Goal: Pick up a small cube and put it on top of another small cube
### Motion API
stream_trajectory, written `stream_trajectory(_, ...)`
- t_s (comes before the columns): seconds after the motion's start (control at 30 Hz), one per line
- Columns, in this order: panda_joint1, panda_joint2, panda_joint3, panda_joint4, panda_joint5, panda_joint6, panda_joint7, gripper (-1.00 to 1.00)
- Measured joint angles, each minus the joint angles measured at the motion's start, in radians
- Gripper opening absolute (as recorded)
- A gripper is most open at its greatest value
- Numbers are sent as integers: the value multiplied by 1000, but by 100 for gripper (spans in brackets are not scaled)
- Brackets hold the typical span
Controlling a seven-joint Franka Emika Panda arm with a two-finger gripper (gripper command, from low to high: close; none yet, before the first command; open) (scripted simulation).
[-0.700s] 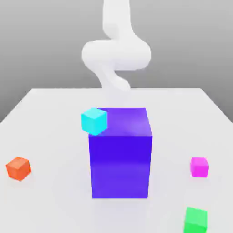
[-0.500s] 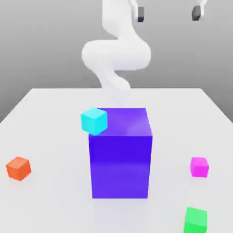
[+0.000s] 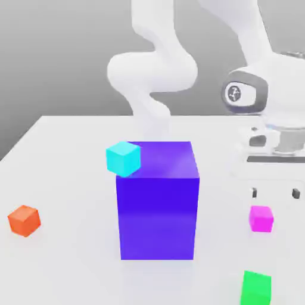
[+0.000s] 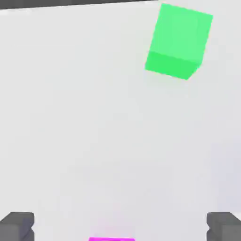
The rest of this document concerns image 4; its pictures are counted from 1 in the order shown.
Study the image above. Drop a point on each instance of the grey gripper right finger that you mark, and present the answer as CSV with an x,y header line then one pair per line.
x,y
224,226

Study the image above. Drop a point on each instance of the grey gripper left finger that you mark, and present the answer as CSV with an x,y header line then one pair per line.
x,y
16,226

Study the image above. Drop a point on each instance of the small magenta cube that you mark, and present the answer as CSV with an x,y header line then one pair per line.
x,y
111,239

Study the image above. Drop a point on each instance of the small green cube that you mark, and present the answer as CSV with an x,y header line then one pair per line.
x,y
178,37

